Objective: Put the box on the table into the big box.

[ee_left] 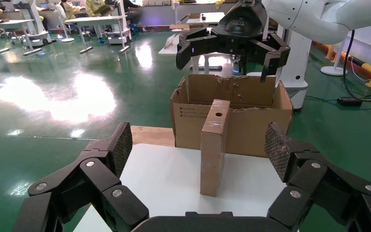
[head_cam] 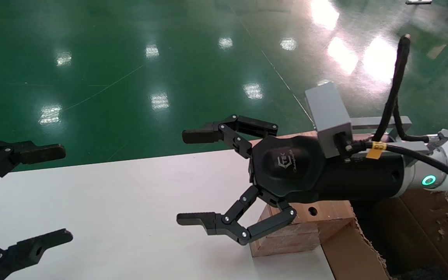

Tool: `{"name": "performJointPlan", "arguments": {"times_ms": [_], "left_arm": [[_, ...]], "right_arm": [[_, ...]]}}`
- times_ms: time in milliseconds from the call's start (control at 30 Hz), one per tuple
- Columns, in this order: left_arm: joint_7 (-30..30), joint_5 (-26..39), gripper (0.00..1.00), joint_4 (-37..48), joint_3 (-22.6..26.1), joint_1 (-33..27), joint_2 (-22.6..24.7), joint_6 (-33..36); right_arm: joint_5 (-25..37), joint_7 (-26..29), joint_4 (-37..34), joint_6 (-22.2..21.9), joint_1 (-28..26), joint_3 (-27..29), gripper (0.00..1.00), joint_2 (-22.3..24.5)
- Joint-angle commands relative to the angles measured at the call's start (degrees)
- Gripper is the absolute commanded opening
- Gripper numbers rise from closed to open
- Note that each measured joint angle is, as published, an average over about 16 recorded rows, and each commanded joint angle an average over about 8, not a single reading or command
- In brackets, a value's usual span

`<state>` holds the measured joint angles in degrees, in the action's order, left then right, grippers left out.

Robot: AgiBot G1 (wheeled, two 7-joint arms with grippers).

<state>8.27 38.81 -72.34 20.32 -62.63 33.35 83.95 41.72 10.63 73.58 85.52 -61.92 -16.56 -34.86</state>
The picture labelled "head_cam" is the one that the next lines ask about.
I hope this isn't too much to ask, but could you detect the big open cardboard box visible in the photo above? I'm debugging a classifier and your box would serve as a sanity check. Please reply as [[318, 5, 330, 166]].
[[321, 190, 448, 280]]

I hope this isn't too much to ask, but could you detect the black braided cable loop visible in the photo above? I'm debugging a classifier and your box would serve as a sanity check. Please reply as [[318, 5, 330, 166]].
[[372, 34, 431, 143]]

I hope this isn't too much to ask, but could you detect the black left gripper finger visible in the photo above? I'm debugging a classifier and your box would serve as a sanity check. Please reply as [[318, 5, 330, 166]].
[[0, 229, 74, 280], [0, 139, 66, 195]]

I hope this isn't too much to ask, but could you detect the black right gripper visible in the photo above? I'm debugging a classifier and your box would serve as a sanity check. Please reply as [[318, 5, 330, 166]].
[[177, 115, 406, 246]]

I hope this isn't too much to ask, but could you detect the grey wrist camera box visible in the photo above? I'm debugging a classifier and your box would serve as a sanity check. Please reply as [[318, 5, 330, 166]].
[[305, 82, 412, 158]]

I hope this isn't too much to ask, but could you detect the wooden pallet board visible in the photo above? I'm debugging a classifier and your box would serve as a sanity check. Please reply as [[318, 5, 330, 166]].
[[250, 131, 388, 147]]

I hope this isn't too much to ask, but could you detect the black cable with yellow tag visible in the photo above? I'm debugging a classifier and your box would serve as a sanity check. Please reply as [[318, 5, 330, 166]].
[[343, 141, 448, 190]]

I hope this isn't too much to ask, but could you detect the small brown box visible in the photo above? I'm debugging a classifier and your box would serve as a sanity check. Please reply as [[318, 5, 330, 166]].
[[250, 200, 355, 257]]

